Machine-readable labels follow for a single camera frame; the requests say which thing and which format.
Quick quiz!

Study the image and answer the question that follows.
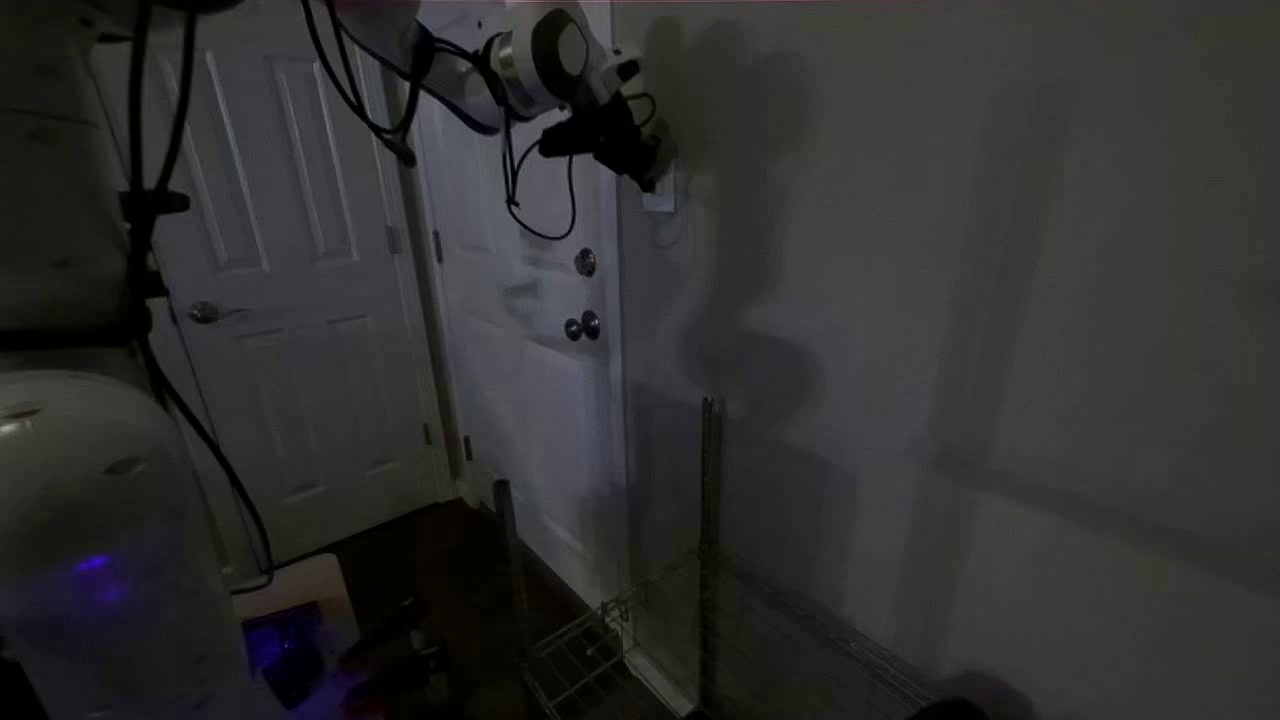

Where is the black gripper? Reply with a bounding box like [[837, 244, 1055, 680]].
[[538, 97, 678, 196]]

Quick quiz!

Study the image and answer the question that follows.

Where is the white wall light switch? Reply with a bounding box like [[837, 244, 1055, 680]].
[[639, 172, 686, 222]]

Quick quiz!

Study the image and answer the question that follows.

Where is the white rounded robot base housing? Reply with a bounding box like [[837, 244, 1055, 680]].
[[0, 363, 276, 720]]

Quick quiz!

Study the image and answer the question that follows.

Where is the white panelled entry door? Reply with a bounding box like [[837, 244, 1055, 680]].
[[413, 77, 633, 612]]

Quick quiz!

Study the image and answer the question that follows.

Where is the white panelled closet door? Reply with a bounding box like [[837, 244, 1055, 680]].
[[92, 11, 451, 563]]

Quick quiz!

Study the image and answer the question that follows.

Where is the thin black stand pole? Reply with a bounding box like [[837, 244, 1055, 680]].
[[118, 0, 200, 405]]

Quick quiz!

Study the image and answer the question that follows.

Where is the white door frame trim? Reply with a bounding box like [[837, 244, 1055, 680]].
[[398, 124, 474, 488]]

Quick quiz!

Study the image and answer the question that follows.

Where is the chrome wire rack shelf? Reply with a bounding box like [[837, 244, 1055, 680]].
[[487, 393, 734, 720]]

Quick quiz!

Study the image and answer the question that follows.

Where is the silver lever door handle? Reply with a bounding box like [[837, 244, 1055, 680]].
[[182, 299, 253, 331]]

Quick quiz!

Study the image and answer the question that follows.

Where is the black stand cable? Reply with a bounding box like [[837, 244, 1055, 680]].
[[141, 335, 280, 597]]

